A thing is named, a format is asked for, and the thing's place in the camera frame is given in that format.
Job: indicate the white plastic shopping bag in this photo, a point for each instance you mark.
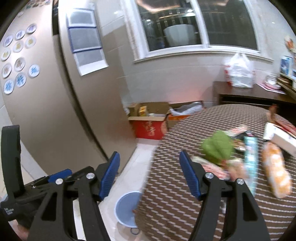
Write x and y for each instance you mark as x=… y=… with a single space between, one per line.
x=239 y=71

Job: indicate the dark wooden sideboard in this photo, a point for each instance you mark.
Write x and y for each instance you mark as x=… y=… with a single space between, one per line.
x=224 y=93

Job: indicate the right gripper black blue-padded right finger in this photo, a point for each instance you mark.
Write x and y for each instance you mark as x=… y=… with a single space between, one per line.
x=243 y=219

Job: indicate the round blue fridge magnet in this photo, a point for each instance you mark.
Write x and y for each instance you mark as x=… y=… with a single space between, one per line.
x=9 y=86
x=34 y=71
x=20 y=80

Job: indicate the beige refrigerator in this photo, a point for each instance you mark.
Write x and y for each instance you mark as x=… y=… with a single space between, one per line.
x=66 y=120

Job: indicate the blue round trash bin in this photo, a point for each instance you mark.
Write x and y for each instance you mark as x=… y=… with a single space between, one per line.
x=125 y=208

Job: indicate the brown polka dot tablecloth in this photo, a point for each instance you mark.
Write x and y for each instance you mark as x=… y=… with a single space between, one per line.
x=168 y=210

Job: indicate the green crumpled wrapper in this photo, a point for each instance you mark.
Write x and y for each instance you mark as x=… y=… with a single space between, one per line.
x=217 y=148

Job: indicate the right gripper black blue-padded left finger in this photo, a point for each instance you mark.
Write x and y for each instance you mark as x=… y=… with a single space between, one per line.
x=54 y=219

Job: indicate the red white checkered wrapper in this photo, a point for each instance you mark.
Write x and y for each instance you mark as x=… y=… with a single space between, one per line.
x=234 y=132

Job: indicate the blue white wall calendar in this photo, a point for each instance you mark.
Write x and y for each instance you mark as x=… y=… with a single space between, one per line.
x=85 y=41

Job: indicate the teal cat cartoon wrapper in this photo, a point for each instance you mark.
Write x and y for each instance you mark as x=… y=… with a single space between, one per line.
x=251 y=162

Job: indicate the white window frame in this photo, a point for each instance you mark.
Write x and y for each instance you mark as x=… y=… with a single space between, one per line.
x=159 y=29

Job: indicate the orange brown cardboard box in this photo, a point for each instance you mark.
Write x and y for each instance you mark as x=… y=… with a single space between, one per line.
x=182 y=110

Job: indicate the round beige fridge magnet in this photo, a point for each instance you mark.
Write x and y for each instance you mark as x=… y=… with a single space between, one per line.
x=19 y=64

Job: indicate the red cardboard gift box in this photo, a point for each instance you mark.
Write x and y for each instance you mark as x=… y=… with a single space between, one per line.
x=149 y=119

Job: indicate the orange white plastic bag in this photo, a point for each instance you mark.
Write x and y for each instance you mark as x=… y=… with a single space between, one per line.
x=277 y=175

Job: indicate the black colourful snack wrapper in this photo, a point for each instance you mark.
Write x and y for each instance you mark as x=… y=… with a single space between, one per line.
x=238 y=142

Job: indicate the white teacup stack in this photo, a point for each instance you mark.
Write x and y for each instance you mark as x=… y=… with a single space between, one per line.
x=271 y=82

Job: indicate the pink paper mat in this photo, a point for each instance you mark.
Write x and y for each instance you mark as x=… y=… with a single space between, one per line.
x=270 y=89

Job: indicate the white long cardboard box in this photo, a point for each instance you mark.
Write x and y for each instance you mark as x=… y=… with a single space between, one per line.
x=280 y=138

